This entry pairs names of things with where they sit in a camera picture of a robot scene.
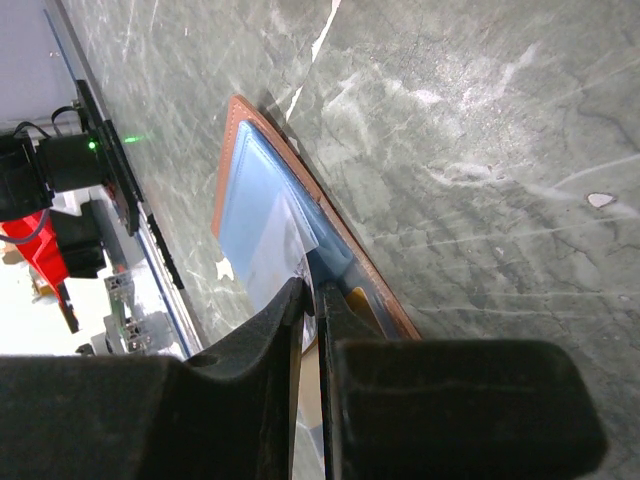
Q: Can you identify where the pink leather card holder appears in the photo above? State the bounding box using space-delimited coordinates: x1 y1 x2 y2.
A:
211 95 420 339

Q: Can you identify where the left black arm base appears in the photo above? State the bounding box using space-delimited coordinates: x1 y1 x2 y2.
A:
1 80 141 286

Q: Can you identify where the white silver VIP card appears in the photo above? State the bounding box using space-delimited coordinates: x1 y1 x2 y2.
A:
246 193 318 311

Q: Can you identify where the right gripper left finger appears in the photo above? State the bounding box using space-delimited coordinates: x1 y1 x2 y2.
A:
1 278 306 479

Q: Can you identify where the aluminium frame rail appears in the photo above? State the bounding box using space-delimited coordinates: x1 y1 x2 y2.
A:
44 1 203 360

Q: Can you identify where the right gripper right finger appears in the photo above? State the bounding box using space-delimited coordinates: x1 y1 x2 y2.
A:
316 283 608 479

